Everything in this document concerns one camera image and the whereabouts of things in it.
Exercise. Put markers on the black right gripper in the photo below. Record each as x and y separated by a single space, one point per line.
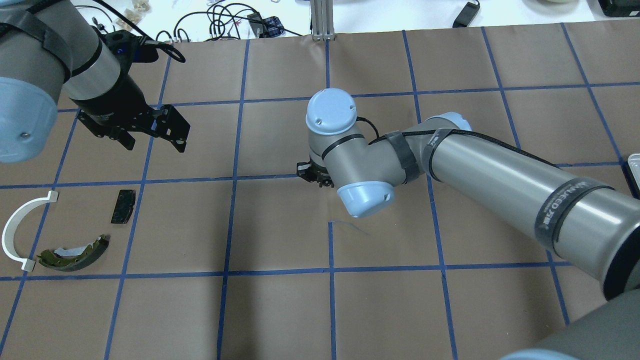
313 173

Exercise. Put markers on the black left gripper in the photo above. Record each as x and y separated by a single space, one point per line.
111 106

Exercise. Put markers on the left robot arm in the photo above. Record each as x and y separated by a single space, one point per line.
47 49

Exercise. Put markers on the silver metal tray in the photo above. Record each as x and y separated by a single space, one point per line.
633 164

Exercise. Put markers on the black brake pad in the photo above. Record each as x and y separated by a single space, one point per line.
124 206

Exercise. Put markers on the olive brake shoe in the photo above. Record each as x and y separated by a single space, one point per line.
74 259

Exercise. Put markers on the white curved plastic part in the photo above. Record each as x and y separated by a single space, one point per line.
12 224

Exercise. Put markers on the black power adapter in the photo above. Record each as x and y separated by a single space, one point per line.
467 14

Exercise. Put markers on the aluminium frame post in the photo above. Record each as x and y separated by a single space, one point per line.
322 20

